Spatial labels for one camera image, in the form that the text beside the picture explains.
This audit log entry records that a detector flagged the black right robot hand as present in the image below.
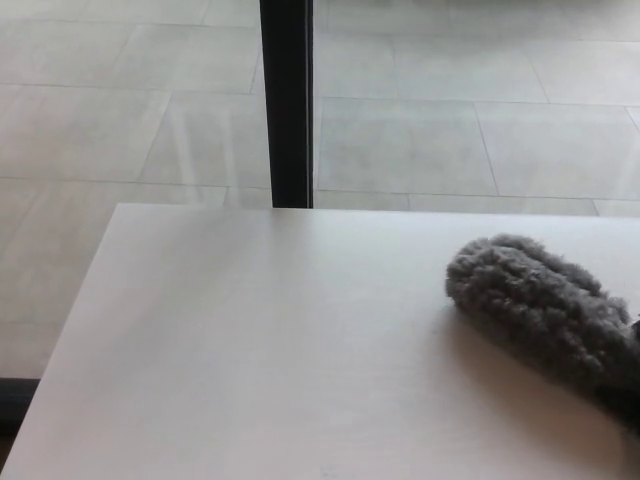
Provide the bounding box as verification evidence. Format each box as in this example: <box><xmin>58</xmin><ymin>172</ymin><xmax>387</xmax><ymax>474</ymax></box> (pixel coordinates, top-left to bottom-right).
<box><xmin>598</xmin><ymin>316</ymin><xmax>640</xmax><ymax>437</ymax></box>

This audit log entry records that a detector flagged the grey fluffy microfibre duster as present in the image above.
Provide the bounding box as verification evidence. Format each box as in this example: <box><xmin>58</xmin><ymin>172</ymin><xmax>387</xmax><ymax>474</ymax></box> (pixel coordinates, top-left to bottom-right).
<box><xmin>444</xmin><ymin>232</ymin><xmax>640</xmax><ymax>401</ymax></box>

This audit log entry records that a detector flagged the black vertical window frame post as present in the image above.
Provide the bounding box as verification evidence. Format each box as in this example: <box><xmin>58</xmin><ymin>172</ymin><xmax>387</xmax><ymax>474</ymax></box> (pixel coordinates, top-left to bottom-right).
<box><xmin>258</xmin><ymin>0</ymin><xmax>316</xmax><ymax>209</ymax></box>

